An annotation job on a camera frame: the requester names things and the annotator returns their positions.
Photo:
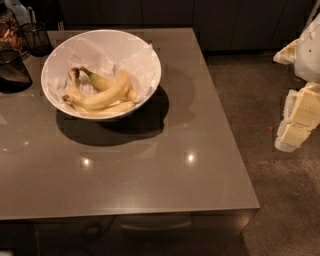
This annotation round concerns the yellow banana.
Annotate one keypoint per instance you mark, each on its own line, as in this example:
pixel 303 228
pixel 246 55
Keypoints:
pixel 116 108
pixel 102 99

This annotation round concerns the green-tipped banana back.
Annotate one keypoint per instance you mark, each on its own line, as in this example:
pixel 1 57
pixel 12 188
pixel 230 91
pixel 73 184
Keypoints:
pixel 101 83

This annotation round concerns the dark bowl at left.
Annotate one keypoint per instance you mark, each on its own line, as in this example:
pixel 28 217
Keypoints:
pixel 14 77

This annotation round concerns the yellow banana bottom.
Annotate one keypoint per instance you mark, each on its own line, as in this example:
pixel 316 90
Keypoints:
pixel 116 108

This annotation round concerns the black mesh pen cup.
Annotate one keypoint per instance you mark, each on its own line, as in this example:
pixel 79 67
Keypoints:
pixel 36 36

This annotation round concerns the white paper liner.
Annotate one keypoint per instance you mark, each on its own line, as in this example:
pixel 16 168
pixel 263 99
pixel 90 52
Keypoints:
pixel 105 57

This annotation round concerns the white bowl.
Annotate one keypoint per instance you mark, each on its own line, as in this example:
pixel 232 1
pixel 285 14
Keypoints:
pixel 101 75

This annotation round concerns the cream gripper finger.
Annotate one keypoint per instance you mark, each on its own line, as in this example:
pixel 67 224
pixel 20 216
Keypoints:
pixel 301 115
pixel 287 54

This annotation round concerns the grey table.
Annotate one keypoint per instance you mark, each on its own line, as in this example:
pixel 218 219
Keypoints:
pixel 166 181

